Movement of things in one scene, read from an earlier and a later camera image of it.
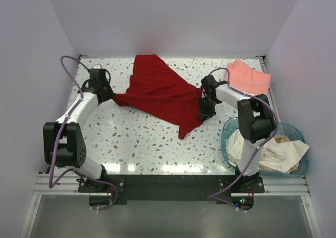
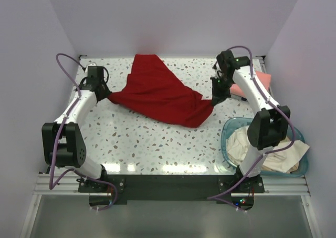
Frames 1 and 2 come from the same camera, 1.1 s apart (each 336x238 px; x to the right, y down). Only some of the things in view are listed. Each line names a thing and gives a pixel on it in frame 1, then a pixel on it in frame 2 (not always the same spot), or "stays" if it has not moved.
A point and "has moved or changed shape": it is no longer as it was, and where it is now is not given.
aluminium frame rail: (66, 186) stays
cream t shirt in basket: (279, 153) stays
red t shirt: (156, 89) has moved or changed shape
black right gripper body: (207, 106) → (221, 86)
